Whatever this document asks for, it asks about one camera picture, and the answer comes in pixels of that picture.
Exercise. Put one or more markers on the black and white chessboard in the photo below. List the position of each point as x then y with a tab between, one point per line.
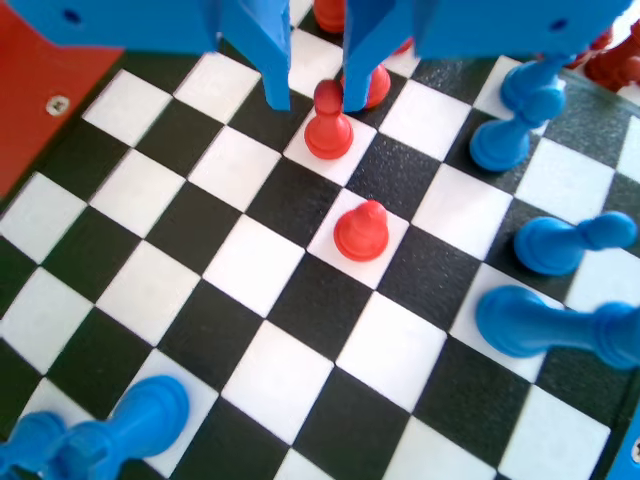
225	300

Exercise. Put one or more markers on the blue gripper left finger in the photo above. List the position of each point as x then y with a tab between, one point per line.
270	50

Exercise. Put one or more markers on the blue tall piece back row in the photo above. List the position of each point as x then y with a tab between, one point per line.
530	320

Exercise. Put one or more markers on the blue chess pawn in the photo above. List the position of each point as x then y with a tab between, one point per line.
495	145
537	80
550	245

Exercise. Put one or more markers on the red base plate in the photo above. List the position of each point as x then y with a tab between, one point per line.
40	100

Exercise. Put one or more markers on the red chess rook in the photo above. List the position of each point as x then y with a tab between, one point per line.
617	65

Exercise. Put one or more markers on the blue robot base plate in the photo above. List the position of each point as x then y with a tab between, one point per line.
627	450

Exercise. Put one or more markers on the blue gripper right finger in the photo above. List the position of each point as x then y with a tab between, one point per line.
360	50

